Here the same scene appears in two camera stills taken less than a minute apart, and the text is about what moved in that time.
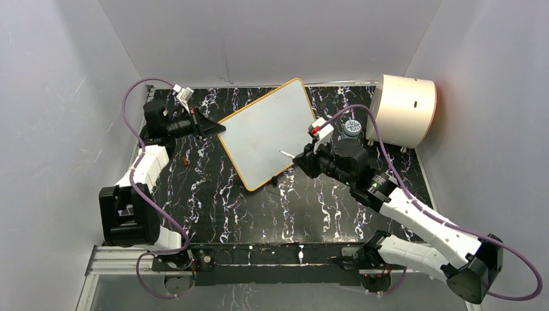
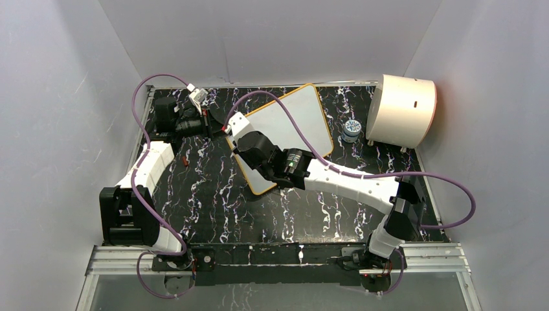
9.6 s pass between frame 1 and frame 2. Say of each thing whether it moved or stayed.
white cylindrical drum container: stayed
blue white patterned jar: stayed
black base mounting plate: stayed
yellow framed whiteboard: moved
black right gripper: moved
